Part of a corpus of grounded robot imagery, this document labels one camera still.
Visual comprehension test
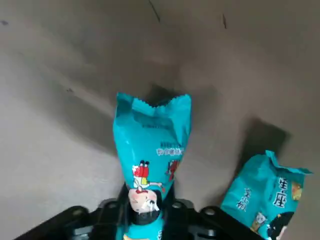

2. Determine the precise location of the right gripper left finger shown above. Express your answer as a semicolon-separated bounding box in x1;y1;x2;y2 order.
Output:
13;183;132;240

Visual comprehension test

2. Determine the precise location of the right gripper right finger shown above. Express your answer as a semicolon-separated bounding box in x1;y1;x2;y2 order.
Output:
162;186;266;240

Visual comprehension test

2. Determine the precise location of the teal chips packet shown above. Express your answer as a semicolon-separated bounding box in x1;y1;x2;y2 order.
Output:
112;91;193;240
219;149;314;240

